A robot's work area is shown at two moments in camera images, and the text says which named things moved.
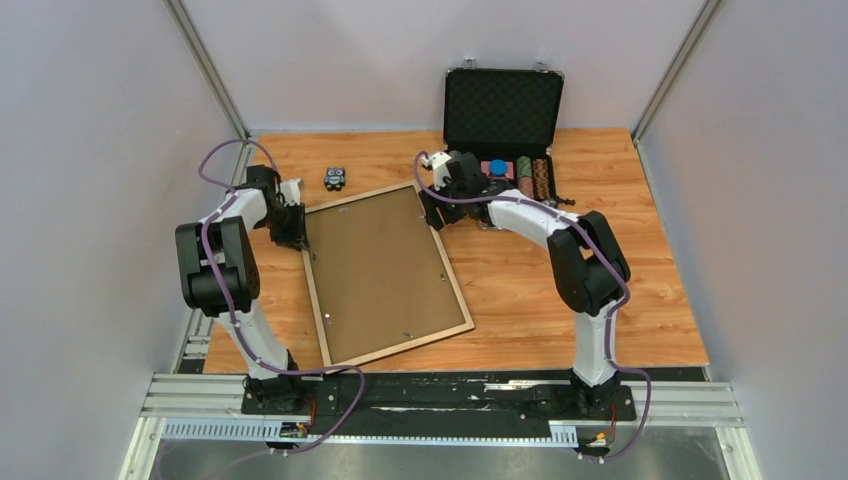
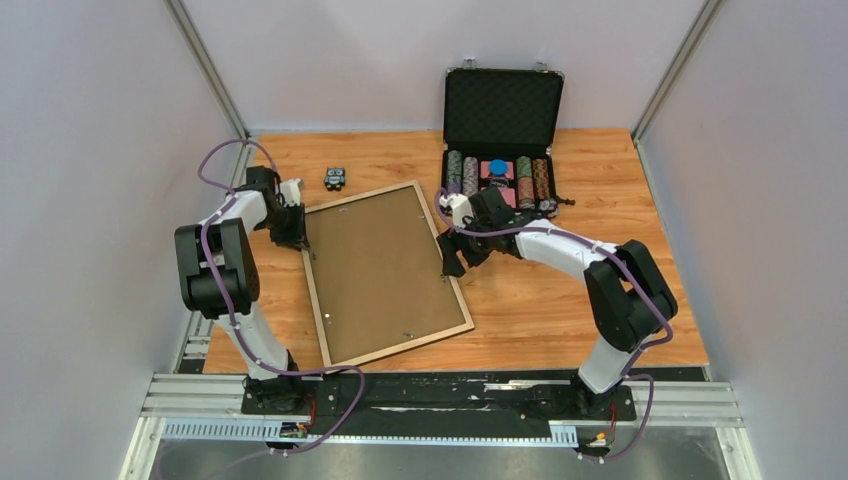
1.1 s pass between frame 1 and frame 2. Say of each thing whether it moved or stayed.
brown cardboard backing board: stayed
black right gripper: moved
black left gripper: stayed
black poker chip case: stayed
